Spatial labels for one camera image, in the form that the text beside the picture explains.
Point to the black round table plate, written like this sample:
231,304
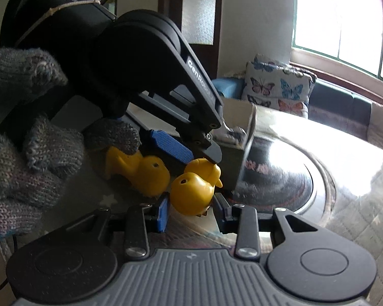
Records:
274,178

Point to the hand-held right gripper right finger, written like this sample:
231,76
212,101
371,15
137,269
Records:
220,213

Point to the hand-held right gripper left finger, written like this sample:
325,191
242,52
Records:
162,215

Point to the yellow rubber duck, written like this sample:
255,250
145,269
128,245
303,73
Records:
191,191
146,175

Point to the grey white cardboard box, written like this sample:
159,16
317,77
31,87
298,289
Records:
233,165

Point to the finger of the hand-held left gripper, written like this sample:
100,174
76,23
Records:
172,146
207,102

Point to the person's left hand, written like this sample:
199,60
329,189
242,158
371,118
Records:
25,178

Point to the dark green sofa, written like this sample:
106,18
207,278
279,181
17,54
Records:
338,102

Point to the butterfly print pillow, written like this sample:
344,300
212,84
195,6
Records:
303,70
274,89

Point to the dark wooden door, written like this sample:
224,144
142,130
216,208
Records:
172,6

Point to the blue cushion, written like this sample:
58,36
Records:
228,87

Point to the large window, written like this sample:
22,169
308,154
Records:
338,16

